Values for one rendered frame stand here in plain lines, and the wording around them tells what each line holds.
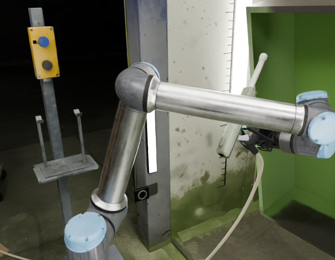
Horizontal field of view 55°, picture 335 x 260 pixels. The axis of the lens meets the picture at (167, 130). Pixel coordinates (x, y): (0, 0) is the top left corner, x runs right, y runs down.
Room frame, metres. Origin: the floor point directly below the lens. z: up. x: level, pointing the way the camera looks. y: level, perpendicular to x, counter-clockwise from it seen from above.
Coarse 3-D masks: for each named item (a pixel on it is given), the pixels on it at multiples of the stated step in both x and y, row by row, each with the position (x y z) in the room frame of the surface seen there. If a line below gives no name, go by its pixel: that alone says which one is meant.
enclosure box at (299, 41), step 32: (288, 0) 1.43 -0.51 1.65; (320, 0) 1.31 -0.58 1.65; (256, 32) 1.53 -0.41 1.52; (288, 32) 1.68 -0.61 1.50; (320, 32) 1.60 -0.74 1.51; (256, 64) 1.54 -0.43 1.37; (288, 64) 1.69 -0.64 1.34; (320, 64) 1.61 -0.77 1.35; (256, 96) 1.55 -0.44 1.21; (288, 96) 1.71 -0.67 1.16; (288, 160) 1.76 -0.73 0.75; (320, 160) 1.66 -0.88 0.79; (288, 192) 1.77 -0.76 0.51; (320, 192) 1.68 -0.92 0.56; (288, 224) 1.51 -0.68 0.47; (320, 224) 1.47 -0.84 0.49
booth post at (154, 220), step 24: (144, 0) 1.84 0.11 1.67; (144, 24) 1.83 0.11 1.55; (144, 48) 1.83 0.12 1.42; (168, 120) 1.90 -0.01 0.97; (144, 144) 1.82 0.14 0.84; (168, 144) 1.90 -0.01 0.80; (144, 168) 1.83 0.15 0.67; (168, 168) 1.90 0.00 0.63; (168, 192) 1.90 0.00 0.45; (144, 216) 1.86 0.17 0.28; (168, 216) 1.90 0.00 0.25; (144, 240) 1.88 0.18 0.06; (168, 240) 1.90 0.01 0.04
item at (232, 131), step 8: (264, 56) 1.37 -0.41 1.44; (256, 72) 1.33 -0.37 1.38; (256, 80) 1.31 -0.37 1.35; (248, 88) 1.27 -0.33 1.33; (232, 128) 1.15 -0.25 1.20; (240, 128) 1.17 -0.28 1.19; (224, 136) 1.15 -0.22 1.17; (232, 136) 1.13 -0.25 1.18; (224, 144) 1.11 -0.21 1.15; (232, 144) 1.12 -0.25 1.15; (216, 152) 1.12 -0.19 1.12; (224, 152) 1.09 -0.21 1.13; (256, 152) 1.23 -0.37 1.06
